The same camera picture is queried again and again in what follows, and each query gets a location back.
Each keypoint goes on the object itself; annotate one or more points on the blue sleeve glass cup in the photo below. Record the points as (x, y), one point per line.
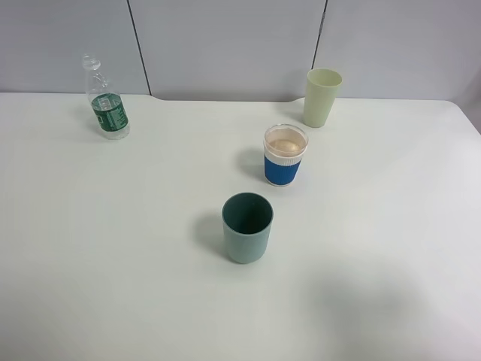
(284, 148)

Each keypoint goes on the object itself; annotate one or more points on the clear green label bottle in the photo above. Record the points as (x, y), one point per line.
(104, 100)

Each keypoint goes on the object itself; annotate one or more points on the teal plastic cup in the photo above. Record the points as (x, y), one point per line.
(246, 221)

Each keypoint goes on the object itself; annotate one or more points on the pale green tall cup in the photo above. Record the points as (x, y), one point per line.
(321, 91)

